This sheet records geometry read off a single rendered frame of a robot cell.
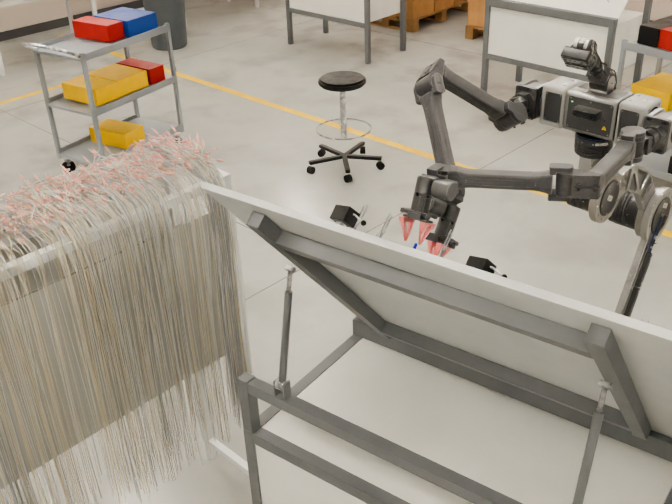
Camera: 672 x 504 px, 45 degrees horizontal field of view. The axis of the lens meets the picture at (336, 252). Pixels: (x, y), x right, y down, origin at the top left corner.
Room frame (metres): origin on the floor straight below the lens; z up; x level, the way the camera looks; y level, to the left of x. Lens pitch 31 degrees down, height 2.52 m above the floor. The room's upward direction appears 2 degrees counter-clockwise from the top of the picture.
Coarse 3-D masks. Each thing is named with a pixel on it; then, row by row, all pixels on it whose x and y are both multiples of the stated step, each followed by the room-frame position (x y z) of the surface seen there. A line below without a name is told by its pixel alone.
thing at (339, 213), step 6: (336, 204) 1.80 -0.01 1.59; (336, 210) 1.78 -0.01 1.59; (342, 210) 1.77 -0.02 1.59; (348, 210) 1.75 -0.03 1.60; (354, 210) 1.76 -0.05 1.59; (330, 216) 1.78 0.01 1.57; (336, 216) 1.76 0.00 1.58; (342, 216) 1.75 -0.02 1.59; (348, 216) 1.75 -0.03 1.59; (354, 216) 1.76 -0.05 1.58; (336, 222) 1.76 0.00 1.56; (342, 222) 1.75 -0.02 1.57; (348, 222) 1.74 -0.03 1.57; (354, 222) 1.75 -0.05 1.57
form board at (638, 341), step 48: (336, 240) 1.64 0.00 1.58; (384, 240) 1.51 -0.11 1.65; (384, 288) 1.81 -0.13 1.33; (480, 288) 1.41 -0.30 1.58; (528, 288) 1.31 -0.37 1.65; (432, 336) 2.04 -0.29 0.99; (480, 336) 1.75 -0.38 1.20; (528, 336) 1.54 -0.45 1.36; (624, 336) 1.23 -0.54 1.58; (576, 384) 1.70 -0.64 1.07
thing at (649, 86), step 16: (640, 32) 5.13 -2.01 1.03; (656, 32) 5.04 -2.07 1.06; (624, 48) 5.12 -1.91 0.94; (640, 48) 5.03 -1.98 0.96; (656, 48) 4.95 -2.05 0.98; (656, 64) 5.43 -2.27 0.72; (656, 80) 5.19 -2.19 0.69; (656, 96) 4.99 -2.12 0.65; (656, 160) 5.04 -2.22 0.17; (656, 176) 4.82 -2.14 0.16
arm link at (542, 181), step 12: (444, 168) 2.27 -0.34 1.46; (456, 168) 2.26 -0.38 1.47; (468, 168) 2.27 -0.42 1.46; (552, 168) 2.16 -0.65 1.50; (564, 168) 2.15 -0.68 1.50; (456, 180) 2.23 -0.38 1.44; (468, 180) 2.22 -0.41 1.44; (480, 180) 2.21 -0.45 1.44; (492, 180) 2.20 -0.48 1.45; (504, 180) 2.19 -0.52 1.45; (516, 180) 2.18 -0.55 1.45; (528, 180) 2.17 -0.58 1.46; (540, 180) 2.16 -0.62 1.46; (552, 180) 2.16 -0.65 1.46; (552, 192) 2.17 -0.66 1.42
